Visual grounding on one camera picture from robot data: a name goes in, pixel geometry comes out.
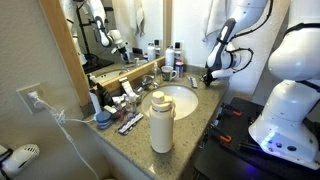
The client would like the white toothpaste box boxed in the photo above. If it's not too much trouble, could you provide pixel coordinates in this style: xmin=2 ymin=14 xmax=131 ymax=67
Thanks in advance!
xmin=118 ymin=77 xmax=135 ymax=99

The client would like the white power cable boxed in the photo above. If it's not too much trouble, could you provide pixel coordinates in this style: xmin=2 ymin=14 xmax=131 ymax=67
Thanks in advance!
xmin=28 ymin=91 xmax=102 ymax=180

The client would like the orange black clamp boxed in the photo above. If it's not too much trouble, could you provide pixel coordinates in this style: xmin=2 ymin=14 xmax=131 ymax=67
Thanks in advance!
xmin=219 ymin=103 xmax=244 ymax=118
xmin=209 ymin=124 xmax=233 ymax=145

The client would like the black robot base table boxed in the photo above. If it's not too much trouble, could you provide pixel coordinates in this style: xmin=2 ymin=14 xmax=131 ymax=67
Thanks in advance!
xmin=193 ymin=96 xmax=320 ymax=180

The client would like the white oval sink basin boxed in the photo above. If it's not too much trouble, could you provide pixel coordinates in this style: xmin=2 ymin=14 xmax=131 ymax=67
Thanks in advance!
xmin=141 ymin=84 xmax=200 ymax=121

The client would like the blue round container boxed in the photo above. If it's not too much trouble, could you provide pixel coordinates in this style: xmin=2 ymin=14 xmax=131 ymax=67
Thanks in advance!
xmin=95 ymin=110 xmax=115 ymax=130

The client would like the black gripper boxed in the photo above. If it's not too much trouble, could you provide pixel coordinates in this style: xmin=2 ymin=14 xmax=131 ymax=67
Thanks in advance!
xmin=200 ymin=68 xmax=217 ymax=87

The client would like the clear soap bottle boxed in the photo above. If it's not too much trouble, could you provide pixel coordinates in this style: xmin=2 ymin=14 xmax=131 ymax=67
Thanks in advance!
xmin=152 ymin=61 xmax=163 ymax=85

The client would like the chrome sink faucet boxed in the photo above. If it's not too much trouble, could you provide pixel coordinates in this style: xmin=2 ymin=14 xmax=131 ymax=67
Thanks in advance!
xmin=134 ymin=74 xmax=160 ymax=97

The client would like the wood framed wall mirror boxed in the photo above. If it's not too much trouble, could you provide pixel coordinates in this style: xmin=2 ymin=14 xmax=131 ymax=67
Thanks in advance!
xmin=39 ymin=0 xmax=173 ymax=105

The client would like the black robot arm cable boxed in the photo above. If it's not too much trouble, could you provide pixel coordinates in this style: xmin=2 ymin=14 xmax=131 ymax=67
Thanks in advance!
xmin=228 ymin=0 xmax=275 ymax=73

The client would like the blue white blister pack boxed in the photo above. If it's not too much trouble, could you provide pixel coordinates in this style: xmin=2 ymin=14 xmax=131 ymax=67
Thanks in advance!
xmin=117 ymin=112 xmax=145 ymax=136

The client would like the cream insulated water bottle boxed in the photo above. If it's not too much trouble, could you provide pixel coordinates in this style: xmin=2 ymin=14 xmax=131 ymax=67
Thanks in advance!
xmin=148 ymin=90 xmax=177 ymax=154

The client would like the white hair dryer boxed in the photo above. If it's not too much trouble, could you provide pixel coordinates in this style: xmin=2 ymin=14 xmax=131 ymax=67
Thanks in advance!
xmin=0 ymin=143 xmax=41 ymax=180

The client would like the white wall power outlet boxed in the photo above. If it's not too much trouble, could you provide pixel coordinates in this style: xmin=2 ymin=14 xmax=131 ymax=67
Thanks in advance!
xmin=16 ymin=82 xmax=48 ymax=115

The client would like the red capped spray can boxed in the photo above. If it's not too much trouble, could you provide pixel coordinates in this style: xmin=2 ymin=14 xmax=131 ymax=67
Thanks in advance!
xmin=174 ymin=59 xmax=185 ymax=79

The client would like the white plastic bottle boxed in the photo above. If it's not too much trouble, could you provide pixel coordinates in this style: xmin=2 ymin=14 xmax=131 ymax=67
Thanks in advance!
xmin=165 ymin=45 xmax=176 ymax=68

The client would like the toothpaste tube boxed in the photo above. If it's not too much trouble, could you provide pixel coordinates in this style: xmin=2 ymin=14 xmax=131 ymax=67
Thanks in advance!
xmin=187 ymin=75 xmax=199 ymax=89

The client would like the blue mouthwash bottle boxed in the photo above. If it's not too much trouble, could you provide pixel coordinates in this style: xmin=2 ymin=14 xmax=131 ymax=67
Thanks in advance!
xmin=173 ymin=41 xmax=183 ymax=62

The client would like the grey hanging towel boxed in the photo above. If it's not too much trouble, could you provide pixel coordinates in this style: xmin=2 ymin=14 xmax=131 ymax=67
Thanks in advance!
xmin=202 ymin=0 xmax=235 ymax=43

